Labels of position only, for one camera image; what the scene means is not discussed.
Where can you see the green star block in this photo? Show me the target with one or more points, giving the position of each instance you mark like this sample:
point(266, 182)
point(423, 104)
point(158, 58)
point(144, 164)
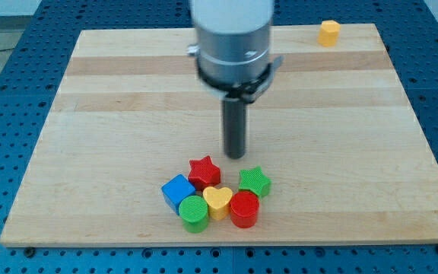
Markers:
point(255, 181)

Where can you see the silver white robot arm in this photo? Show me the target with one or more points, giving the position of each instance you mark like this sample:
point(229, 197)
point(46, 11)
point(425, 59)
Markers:
point(232, 59)

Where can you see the blue cube block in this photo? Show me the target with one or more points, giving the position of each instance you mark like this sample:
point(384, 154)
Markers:
point(176, 190)

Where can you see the red star block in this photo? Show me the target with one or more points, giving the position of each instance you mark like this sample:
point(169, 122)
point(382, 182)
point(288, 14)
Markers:
point(204, 173)

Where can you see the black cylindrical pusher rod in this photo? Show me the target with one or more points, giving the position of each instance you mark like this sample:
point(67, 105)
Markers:
point(234, 128)

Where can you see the yellow hexagon block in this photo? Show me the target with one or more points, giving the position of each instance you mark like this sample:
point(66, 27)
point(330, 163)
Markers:
point(328, 33)

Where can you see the yellow heart block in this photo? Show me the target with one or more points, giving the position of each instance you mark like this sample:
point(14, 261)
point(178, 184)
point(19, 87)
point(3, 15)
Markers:
point(218, 200)

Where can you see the green cylinder block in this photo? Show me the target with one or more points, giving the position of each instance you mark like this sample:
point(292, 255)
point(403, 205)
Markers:
point(193, 211)

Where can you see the red cylinder block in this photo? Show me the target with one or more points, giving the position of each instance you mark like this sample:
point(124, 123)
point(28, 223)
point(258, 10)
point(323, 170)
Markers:
point(244, 209)

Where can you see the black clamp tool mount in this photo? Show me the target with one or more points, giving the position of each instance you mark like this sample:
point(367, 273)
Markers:
point(246, 92)

